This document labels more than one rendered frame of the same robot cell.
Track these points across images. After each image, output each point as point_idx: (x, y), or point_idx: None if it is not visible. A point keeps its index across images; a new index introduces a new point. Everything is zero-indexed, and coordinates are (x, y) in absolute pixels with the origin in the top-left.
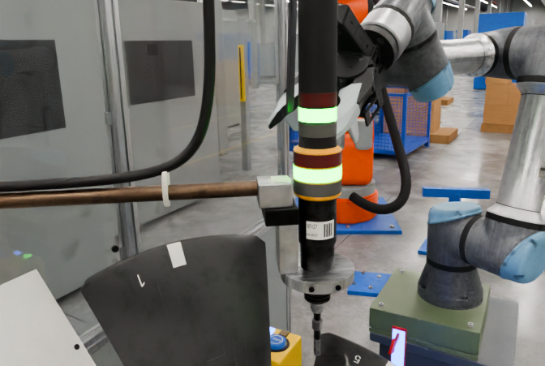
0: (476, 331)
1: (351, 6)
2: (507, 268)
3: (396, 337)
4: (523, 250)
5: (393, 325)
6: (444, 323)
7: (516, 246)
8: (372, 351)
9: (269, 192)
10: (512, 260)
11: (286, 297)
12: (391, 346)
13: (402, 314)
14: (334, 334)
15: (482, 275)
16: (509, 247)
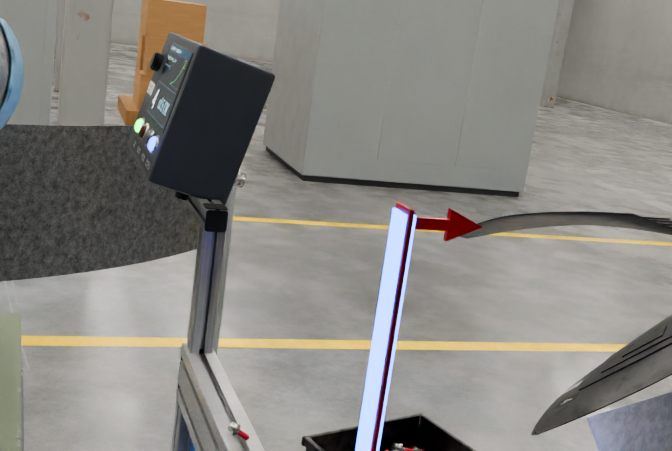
0: (14, 316)
1: None
2: (8, 103)
3: (427, 218)
4: (16, 40)
5: (410, 209)
6: (10, 354)
7: (7, 36)
8: (533, 212)
9: None
10: (17, 73)
11: None
12: (465, 217)
13: (13, 419)
14: (598, 211)
15: None
16: (1, 46)
